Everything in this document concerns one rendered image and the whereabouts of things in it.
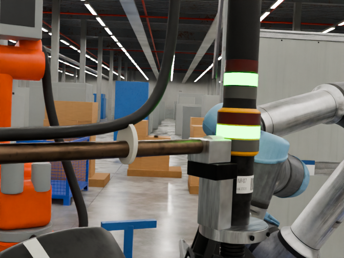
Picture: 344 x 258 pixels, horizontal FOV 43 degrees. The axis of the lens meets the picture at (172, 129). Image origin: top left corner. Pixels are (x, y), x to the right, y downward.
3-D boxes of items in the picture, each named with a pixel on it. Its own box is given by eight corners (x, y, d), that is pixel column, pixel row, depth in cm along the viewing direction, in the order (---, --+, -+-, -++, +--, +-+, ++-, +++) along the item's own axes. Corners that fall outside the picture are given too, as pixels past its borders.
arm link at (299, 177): (276, 137, 83) (251, 126, 75) (322, 175, 77) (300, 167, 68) (252, 169, 85) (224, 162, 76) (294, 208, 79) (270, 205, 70)
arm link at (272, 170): (301, 146, 69) (281, 135, 62) (278, 211, 69) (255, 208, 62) (259, 132, 74) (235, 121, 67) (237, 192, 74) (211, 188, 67)
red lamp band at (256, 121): (240, 125, 41) (241, 112, 41) (208, 123, 44) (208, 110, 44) (269, 125, 44) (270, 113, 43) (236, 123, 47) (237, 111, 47)
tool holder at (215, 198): (221, 253, 38) (226, 142, 38) (169, 233, 43) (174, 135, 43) (282, 236, 44) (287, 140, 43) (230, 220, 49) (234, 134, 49)
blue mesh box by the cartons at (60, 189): (12, 202, 663) (13, 138, 658) (41, 187, 788) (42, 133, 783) (69, 206, 659) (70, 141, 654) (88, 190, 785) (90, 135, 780)
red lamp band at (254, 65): (242, 70, 41) (243, 58, 41) (217, 72, 44) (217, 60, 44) (264, 73, 43) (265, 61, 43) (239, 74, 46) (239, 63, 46)
